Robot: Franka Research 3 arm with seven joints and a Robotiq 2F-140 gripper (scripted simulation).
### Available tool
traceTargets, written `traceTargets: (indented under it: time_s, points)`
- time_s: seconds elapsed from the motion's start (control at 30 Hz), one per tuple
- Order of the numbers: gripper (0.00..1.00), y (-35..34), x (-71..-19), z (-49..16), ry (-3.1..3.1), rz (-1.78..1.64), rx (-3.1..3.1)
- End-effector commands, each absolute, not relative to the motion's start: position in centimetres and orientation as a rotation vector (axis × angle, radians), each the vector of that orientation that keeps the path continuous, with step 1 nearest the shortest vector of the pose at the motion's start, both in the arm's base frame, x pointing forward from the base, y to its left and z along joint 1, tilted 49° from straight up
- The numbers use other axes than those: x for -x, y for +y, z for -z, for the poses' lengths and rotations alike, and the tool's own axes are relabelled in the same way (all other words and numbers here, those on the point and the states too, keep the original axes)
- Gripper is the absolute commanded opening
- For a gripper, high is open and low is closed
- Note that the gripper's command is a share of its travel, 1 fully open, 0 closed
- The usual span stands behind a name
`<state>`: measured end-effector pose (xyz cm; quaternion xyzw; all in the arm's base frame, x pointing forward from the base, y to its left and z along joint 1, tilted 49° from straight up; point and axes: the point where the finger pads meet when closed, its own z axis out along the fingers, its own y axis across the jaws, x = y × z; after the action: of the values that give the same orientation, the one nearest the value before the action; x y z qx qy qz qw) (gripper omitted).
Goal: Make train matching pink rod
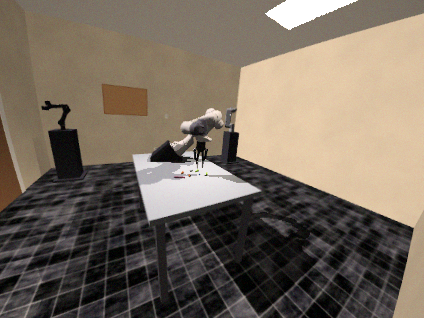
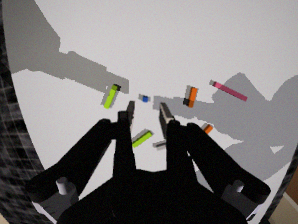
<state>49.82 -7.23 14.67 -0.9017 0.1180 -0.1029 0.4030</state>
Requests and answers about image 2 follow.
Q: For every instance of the lime green rod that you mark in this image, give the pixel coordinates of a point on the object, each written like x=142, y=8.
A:
x=110, y=96
x=141, y=139

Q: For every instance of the orange rod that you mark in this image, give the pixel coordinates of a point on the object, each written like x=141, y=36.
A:
x=208, y=128
x=192, y=96

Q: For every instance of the pink rod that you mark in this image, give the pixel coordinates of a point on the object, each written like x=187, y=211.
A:
x=230, y=91

